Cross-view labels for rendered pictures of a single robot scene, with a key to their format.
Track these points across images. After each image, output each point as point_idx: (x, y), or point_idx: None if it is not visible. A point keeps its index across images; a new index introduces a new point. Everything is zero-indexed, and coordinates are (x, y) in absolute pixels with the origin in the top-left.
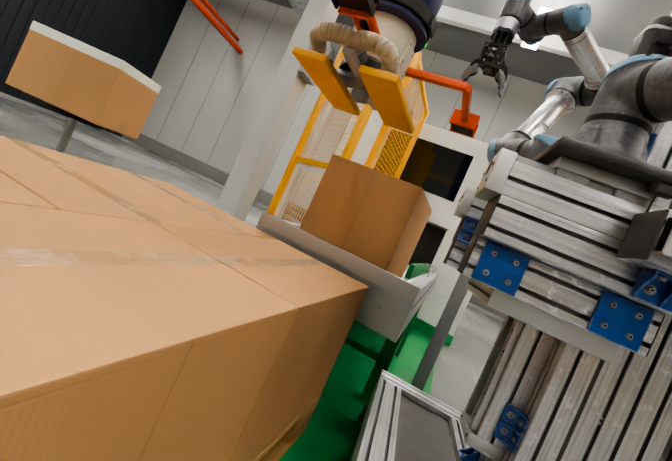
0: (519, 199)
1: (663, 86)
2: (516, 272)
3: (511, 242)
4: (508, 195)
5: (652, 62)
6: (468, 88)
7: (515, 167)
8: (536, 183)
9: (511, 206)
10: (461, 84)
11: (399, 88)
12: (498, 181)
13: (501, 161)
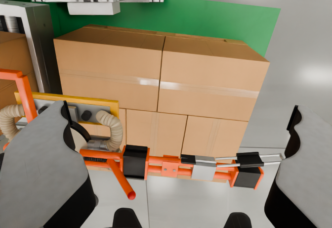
0: None
1: None
2: None
3: None
4: None
5: None
6: (20, 74)
7: None
8: None
9: None
10: (26, 82)
11: (108, 99)
12: (118, 5)
13: (115, 10)
